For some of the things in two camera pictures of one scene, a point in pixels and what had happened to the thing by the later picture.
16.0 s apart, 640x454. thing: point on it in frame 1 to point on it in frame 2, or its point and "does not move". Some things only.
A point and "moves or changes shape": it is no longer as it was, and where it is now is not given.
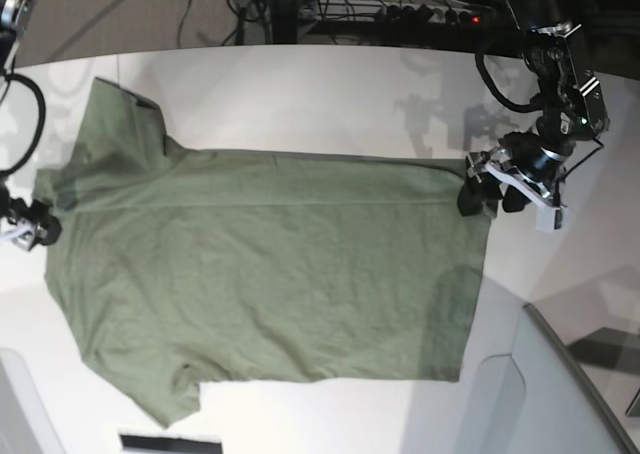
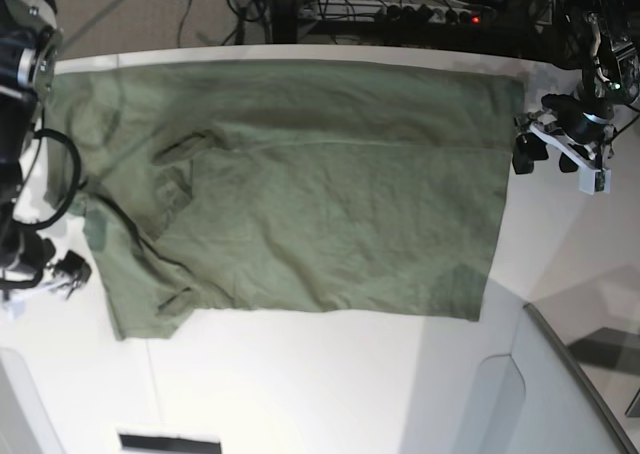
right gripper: x=519 y=167 to x=564 y=126
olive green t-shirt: x=193 y=265 moves or changes shape
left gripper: x=35 y=223 to x=33 y=253
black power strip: x=424 y=14 does not move
